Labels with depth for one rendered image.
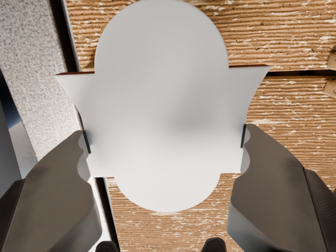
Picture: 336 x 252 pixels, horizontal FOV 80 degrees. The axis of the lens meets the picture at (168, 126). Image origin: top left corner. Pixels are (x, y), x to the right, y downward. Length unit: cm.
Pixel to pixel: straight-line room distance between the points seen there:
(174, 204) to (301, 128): 21
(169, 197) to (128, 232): 26
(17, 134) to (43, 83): 136
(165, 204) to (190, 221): 22
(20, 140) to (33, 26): 142
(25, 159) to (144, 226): 144
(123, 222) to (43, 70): 26
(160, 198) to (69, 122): 20
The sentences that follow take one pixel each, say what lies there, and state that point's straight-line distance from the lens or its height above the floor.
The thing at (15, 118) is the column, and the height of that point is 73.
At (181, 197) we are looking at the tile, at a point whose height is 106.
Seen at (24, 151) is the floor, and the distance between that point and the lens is 172.
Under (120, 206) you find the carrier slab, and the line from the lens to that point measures 36.
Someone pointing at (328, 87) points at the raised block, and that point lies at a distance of 30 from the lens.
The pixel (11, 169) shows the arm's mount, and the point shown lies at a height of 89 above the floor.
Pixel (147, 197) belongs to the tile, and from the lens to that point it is 16.
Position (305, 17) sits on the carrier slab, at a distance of 28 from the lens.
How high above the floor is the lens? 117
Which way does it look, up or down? 64 degrees down
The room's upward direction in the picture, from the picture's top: 180 degrees counter-clockwise
